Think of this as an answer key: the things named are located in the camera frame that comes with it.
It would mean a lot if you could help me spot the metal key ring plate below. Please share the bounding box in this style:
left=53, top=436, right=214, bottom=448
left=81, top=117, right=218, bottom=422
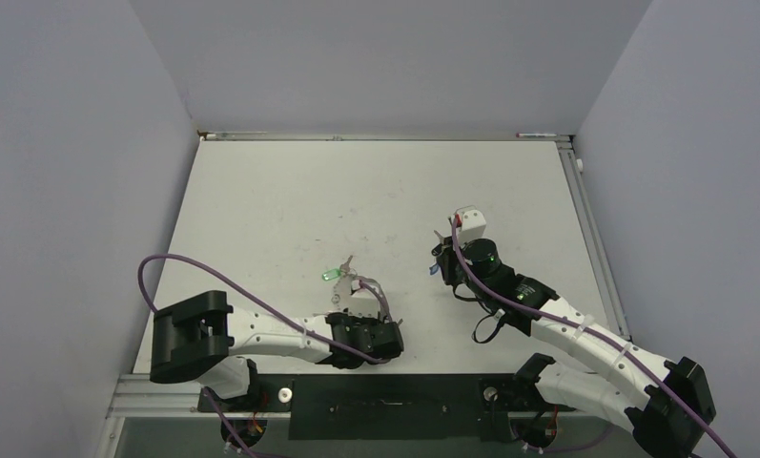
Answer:
left=331, top=273, right=391, bottom=321

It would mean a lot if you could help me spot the green tagged key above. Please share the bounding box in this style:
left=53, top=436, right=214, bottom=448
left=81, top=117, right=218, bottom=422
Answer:
left=321, top=256, right=353, bottom=281

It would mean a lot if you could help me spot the black tagged key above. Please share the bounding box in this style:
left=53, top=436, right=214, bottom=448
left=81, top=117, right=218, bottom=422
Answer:
left=434, top=230, right=446, bottom=245

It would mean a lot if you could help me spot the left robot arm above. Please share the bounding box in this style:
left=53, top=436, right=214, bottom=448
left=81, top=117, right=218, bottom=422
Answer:
left=150, top=290, right=404, bottom=385

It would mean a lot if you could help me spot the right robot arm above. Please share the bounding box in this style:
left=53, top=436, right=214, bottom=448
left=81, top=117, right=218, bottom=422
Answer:
left=431, top=237, right=716, bottom=457

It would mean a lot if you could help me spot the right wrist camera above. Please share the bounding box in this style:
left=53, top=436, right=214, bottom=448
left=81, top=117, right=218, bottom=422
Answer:
left=450, top=206, right=486, bottom=244

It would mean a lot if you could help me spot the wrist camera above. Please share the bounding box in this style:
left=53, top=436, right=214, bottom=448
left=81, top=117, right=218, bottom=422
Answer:
left=339, top=288, right=383, bottom=319
left=450, top=206, right=486, bottom=244

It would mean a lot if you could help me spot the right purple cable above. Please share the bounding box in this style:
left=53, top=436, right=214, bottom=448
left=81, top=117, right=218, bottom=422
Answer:
left=450, top=215, right=741, bottom=458

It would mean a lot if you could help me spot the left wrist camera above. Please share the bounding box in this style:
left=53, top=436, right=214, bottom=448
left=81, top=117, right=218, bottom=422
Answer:
left=339, top=288, right=383, bottom=319

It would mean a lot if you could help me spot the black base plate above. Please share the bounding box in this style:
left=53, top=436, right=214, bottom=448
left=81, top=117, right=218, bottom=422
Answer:
left=196, top=374, right=557, bottom=442

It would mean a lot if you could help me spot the aluminium frame rail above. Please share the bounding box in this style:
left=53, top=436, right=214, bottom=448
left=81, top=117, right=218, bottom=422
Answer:
left=556, top=135, right=674, bottom=419

